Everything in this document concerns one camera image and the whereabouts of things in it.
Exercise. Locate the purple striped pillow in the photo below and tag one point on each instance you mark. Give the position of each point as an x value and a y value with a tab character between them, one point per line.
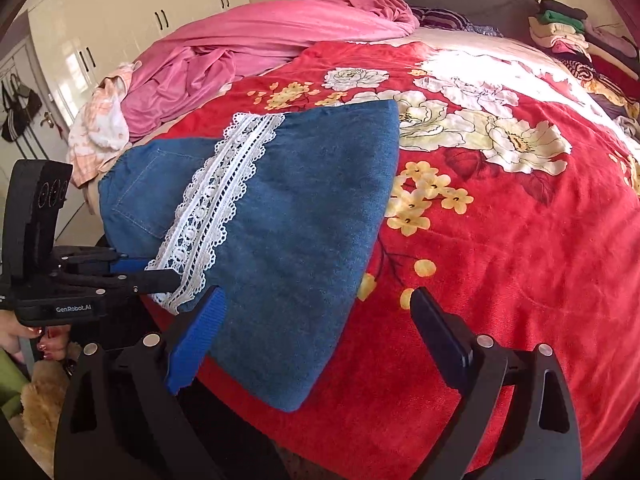
440	17

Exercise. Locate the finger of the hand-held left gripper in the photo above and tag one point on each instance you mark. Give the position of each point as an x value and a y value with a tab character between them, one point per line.
160	279
132	264

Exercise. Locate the person's left hand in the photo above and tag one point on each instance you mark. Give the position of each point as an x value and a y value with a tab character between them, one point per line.
52	342

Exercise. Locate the white wardrobe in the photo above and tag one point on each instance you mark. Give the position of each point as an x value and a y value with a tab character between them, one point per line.
125	0

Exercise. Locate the peach floral cloth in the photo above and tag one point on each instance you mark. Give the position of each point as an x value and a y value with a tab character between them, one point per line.
95	130

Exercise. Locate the black handbag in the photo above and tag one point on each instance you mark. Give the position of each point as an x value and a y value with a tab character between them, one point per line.
22	102

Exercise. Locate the pile of folded clothes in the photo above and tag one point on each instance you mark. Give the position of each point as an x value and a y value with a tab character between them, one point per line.
560	30

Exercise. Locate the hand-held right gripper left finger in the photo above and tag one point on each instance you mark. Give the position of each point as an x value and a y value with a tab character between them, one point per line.
197	340

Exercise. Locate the pink bed sheet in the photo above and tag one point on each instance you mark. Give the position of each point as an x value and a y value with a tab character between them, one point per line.
250	35

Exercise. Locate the tan fluffy cloth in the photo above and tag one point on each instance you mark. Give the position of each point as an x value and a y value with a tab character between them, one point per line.
42	405

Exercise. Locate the red floral blanket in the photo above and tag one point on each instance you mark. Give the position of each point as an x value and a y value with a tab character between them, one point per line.
500	260

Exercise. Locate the blue denim pants with lace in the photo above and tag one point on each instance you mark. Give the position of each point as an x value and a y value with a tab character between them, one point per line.
310	210

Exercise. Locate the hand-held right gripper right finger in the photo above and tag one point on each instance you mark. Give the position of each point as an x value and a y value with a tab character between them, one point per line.
442	337

